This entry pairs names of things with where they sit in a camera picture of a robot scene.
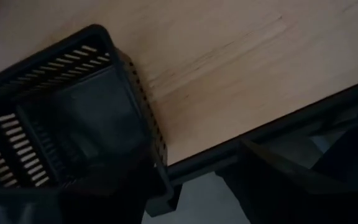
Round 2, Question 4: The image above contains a black plastic basket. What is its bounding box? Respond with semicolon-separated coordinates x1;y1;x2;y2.
0;24;183;224

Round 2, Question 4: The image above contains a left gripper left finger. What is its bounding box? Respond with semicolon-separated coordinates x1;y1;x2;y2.
59;149;167;224

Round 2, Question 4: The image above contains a wooden shelf black metal frame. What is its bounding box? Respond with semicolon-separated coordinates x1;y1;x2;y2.
0;0;358;187

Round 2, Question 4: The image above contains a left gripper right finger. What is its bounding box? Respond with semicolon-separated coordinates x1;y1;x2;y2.
216;139;358;224

